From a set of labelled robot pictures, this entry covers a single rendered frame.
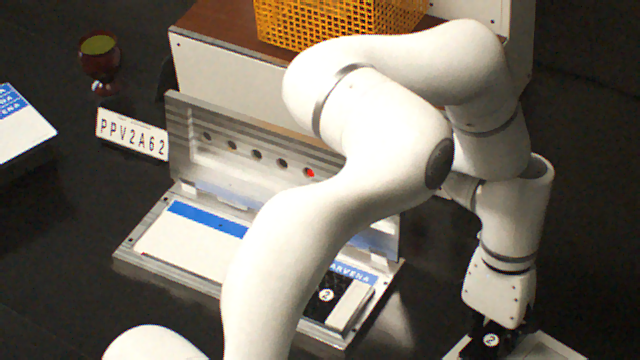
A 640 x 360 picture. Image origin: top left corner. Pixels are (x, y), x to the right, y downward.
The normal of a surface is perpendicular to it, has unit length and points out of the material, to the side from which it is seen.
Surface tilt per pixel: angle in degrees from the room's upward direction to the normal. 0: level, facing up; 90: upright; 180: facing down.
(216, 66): 90
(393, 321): 0
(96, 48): 0
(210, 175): 81
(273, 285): 54
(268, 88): 90
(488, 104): 100
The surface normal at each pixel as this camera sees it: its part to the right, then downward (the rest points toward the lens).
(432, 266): -0.07, -0.70
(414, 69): -0.21, 0.56
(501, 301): -0.66, 0.40
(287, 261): 0.07, 0.14
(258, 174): -0.50, 0.52
